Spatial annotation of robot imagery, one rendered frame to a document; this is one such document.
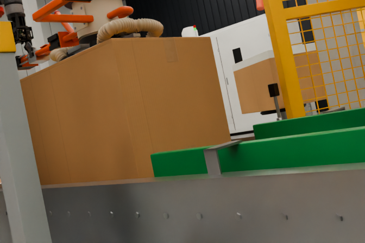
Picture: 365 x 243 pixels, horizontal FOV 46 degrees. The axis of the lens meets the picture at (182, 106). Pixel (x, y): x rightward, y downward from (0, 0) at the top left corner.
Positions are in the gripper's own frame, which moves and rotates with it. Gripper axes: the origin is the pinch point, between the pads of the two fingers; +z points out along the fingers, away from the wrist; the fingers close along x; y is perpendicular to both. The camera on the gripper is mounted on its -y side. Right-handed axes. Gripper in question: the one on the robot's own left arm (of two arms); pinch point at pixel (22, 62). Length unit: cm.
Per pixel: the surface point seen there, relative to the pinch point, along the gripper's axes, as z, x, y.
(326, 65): 28, 97, 90
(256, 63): 13, 168, 6
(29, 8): -122, 165, -289
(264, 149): 46, -20, 130
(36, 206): 50, -47, 87
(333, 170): 49, -29, 148
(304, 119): 45, 25, 114
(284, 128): 47, 25, 107
